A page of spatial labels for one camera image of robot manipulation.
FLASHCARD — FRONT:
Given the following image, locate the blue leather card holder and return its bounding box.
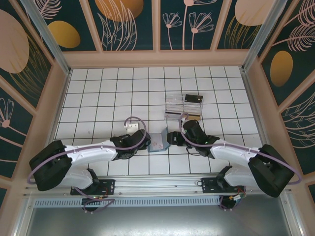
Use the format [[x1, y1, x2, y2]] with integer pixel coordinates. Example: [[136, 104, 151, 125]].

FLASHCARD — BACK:
[[147, 132, 171, 153]]

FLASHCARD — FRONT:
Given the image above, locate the aluminium frame post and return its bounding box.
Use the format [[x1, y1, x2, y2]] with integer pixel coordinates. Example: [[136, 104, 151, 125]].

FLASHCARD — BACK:
[[242, 0, 284, 72], [20, 0, 72, 76]]

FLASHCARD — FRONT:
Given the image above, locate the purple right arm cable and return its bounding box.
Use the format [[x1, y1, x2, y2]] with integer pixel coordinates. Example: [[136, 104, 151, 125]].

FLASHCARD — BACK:
[[179, 113, 303, 185]]

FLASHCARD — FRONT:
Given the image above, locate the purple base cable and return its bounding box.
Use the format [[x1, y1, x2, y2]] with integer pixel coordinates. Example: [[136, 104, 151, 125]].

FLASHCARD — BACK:
[[73, 188, 116, 214], [220, 195, 237, 212]]

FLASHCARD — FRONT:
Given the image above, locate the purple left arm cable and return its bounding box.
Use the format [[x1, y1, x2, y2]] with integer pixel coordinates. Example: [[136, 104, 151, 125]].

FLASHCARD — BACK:
[[29, 116, 149, 185]]

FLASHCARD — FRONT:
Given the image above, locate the slotted grey cable duct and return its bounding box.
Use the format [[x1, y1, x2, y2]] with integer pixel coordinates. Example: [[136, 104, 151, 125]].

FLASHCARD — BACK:
[[33, 198, 222, 207]]

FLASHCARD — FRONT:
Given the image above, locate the aluminium side rail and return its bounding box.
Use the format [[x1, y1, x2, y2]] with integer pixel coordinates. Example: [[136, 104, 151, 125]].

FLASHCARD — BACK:
[[50, 70, 72, 146], [240, 70, 269, 153]]

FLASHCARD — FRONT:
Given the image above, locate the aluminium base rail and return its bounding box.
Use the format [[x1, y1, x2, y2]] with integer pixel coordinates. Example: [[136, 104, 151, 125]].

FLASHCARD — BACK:
[[23, 174, 292, 197]]

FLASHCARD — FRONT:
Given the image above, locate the clear acrylic organizer box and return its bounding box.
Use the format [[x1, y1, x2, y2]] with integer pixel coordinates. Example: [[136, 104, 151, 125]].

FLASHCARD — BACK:
[[164, 92, 206, 121]]

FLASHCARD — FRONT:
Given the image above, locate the circuit board with yellow connector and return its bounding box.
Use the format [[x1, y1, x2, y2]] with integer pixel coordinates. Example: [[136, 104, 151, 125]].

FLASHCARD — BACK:
[[228, 189, 247, 204]]

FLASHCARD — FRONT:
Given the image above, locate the black credit card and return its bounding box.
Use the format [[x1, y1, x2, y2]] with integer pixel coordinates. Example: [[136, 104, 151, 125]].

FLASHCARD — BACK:
[[184, 93, 204, 103]]

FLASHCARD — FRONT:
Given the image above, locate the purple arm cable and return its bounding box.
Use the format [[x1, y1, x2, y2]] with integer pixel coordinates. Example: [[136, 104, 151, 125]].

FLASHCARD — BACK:
[[179, 113, 303, 185], [29, 116, 149, 185]]

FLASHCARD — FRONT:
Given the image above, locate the grey sheet metal panel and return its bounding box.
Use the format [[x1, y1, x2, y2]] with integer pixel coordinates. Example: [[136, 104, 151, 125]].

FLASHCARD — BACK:
[[24, 206, 293, 236]]

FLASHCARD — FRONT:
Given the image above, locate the white card with magnetic stripe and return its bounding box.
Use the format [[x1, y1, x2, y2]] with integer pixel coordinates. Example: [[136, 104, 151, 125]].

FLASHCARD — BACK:
[[165, 110, 184, 120]]

